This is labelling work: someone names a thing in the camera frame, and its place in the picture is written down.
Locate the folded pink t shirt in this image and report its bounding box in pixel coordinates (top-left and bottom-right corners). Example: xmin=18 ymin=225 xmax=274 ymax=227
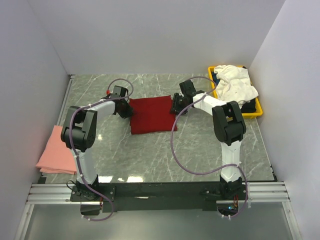
xmin=35 ymin=125 xmax=77 ymax=175

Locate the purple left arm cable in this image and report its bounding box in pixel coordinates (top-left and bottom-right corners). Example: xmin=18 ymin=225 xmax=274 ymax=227
xmin=69 ymin=78 xmax=135 ymax=223

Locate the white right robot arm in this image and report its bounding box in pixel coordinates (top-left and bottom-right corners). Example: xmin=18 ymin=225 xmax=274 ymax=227
xmin=170 ymin=79 xmax=247 ymax=200

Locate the blue garment in bin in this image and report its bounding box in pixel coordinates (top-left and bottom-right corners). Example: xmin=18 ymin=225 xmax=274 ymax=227
xmin=211 ymin=71 xmax=220 ymax=85

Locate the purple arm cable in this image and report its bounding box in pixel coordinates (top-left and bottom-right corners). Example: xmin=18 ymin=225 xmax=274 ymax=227
xmin=69 ymin=78 xmax=135 ymax=223
xmin=170 ymin=76 xmax=250 ymax=219

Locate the yellow plastic bin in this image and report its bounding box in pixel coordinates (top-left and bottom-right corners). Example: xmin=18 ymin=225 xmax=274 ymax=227
xmin=207 ymin=66 xmax=263 ymax=119

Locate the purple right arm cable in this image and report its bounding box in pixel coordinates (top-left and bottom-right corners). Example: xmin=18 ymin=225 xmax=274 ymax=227
xmin=170 ymin=76 xmax=250 ymax=219

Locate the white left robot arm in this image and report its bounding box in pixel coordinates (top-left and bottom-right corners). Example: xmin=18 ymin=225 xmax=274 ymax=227
xmin=60 ymin=85 xmax=133 ymax=201

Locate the red t shirt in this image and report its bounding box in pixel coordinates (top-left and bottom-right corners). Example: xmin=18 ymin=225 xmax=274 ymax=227
xmin=129 ymin=95 xmax=177 ymax=135

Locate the black garment in bin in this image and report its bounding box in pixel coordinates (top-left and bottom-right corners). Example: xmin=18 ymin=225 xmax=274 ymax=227
xmin=241 ymin=98 xmax=257 ymax=114

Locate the white t shirt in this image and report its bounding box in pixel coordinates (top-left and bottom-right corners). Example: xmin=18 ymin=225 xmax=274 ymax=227
xmin=213 ymin=65 xmax=259 ymax=109

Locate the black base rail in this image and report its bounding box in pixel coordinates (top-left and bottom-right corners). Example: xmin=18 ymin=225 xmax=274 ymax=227
xmin=70 ymin=181 xmax=247 ymax=213

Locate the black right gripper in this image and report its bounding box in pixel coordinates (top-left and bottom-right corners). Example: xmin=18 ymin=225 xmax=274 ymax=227
xmin=169 ymin=93 xmax=189 ymax=116

